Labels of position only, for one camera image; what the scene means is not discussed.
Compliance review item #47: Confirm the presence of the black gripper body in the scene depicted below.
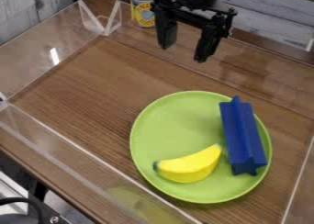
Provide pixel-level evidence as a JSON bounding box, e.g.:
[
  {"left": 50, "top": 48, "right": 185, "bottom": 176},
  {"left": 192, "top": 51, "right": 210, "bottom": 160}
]
[{"left": 154, "top": 0, "right": 237, "bottom": 38}]

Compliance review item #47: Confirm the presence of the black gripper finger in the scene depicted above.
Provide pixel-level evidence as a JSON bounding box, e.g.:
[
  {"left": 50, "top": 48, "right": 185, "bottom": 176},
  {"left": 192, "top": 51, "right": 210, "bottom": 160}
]
[
  {"left": 194, "top": 24, "right": 222, "bottom": 62},
  {"left": 155, "top": 5, "right": 178, "bottom": 50}
]

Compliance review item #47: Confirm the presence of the yellow toy banana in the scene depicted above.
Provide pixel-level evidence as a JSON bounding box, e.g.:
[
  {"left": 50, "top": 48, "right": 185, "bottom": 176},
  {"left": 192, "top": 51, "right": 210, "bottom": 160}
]
[{"left": 154, "top": 144, "right": 222, "bottom": 184}]

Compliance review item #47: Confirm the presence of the green round plate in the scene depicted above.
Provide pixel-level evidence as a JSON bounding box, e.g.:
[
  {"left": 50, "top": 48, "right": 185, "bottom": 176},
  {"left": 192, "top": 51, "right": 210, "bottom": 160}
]
[{"left": 130, "top": 91, "right": 273, "bottom": 204}]

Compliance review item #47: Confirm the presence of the yellow labelled tin can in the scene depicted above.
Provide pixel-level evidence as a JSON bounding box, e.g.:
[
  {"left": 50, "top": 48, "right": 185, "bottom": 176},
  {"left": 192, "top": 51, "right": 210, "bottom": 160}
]
[{"left": 130, "top": 0, "right": 155, "bottom": 28}]

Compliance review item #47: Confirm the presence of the blue star-shaped block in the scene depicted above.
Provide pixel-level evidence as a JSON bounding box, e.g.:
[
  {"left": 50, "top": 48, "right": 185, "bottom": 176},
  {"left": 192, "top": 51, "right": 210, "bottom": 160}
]
[{"left": 220, "top": 95, "right": 268, "bottom": 175}]

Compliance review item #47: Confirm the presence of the clear acrylic corner bracket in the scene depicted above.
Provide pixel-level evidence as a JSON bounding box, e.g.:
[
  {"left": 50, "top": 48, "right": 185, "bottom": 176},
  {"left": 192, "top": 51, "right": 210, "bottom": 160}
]
[{"left": 78, "top": 0, "right": 122, "bottom": 37}]

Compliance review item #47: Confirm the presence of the clear acrylic front wall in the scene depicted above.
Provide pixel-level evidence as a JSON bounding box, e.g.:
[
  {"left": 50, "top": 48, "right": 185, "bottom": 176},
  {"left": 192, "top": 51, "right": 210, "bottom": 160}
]
[{"left": 0, "top": 102, "right": 202, "bottom": 224}]

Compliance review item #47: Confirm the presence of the black cable lower left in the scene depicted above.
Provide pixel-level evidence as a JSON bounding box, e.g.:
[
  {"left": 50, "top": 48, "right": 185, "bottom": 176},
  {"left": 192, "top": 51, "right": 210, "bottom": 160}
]
[{"left": 0, "top": 196, "right": 63, "bottom": 224}]

